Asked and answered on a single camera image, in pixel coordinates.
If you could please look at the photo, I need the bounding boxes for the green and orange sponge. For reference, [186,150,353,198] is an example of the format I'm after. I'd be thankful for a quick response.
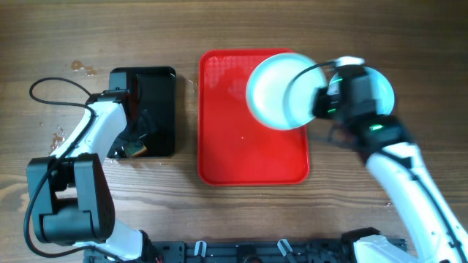
[123,141,147,158]

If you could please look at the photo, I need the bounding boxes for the light blue plate top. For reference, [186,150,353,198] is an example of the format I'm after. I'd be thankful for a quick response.
[246,53,328,130]

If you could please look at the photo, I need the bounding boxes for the light blue plate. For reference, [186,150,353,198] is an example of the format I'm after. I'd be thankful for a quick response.
[327,65,396,118]
[246,53,328,130]

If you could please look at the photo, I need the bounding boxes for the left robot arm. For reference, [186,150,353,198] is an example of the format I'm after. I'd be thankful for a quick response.
[23,90,162,262]

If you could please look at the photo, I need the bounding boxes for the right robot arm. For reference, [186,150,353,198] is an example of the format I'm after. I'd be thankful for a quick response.
[313,62,467,262]

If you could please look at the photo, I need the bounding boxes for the black plastic tray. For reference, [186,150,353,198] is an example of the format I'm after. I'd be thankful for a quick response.
[107,66,176,159]

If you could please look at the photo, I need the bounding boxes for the red plastic tray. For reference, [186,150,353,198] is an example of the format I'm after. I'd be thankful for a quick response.
[197,48,310,186]

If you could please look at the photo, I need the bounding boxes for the left black cable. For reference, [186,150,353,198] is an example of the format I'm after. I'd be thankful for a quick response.
[23,77,121,261]

